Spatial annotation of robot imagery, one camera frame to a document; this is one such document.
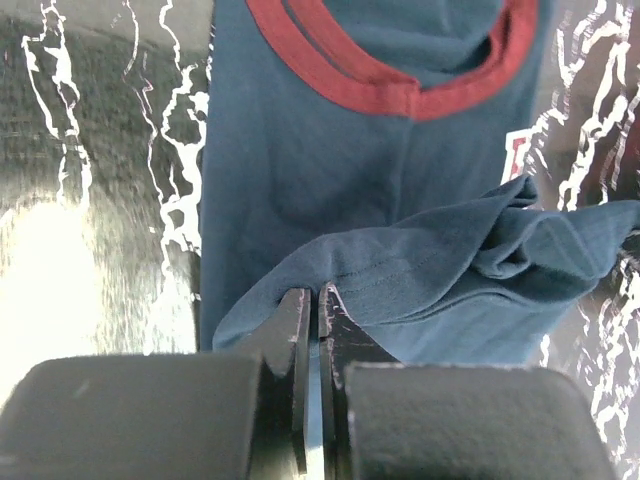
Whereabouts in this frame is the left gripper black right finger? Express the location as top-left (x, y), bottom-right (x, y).
top-left (318, 283), bottom-right (398, 480)

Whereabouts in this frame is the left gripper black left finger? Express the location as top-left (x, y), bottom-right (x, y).
top-left (232, 289), bottom-right (311, 473)

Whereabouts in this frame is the navy tank top red trim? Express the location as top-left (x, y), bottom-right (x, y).
top-left (199, 1), bottom-right (639, 364)

